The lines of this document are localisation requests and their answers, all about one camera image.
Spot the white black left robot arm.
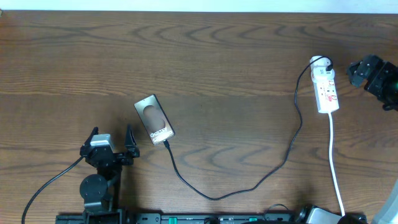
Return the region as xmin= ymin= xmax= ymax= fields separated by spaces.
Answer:
xmin=80 ymin=125 xmax=140 ymax=224

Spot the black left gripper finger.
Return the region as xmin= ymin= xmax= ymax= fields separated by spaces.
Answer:
xmin=124 ymin=124 xmax=137 ymax=149
xmin=83 ymin=127 xmax=98 ymax=146

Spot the white power strip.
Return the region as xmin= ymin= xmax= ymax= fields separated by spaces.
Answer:
xmin=311 ymin=69 xmax=340 ymax=114

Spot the white usb wall charger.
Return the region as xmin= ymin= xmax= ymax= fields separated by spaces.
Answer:
xmin=310 ymin=55 xmax=335 ymax=83

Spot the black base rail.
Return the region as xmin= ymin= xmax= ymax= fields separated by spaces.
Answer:
xmin=55 ymin=211 xmax=366 ymax=224

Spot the black usb charging cable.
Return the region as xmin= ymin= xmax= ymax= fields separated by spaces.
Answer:
xmin=162 ymin=55 xmax=334 ymax=201

